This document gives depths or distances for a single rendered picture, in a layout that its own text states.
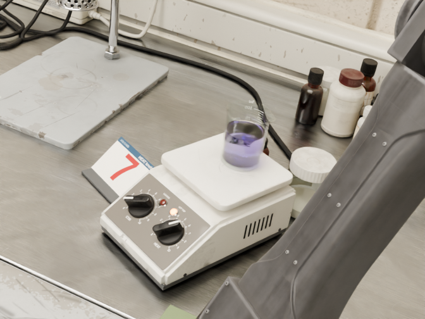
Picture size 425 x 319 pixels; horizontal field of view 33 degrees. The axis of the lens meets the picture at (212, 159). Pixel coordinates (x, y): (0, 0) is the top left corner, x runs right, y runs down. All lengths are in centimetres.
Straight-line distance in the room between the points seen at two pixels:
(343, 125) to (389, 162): 67
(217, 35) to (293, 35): 15
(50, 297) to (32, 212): 15
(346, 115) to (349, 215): 66
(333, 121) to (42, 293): 54
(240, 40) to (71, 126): 39
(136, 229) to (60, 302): 12
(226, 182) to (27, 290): 25
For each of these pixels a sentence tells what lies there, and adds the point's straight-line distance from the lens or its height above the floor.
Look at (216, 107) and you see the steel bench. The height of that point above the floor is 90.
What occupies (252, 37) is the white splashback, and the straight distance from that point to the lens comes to 129.
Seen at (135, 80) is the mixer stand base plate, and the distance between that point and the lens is 119.
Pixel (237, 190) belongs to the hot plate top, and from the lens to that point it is 83.
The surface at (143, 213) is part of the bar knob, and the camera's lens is 84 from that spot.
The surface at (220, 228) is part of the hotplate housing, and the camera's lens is 81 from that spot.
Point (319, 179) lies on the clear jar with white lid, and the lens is 91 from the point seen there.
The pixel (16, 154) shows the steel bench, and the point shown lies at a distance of 101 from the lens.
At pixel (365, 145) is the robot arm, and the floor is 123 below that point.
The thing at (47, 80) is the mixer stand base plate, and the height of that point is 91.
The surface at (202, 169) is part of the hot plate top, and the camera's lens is 85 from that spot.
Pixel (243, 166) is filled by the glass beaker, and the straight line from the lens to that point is 85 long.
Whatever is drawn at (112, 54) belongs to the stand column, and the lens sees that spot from 124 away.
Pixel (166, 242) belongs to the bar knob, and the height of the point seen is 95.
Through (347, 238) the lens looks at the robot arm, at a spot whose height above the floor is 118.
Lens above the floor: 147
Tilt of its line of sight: 34 degrees down
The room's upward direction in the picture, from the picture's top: 9 degrees clockwise
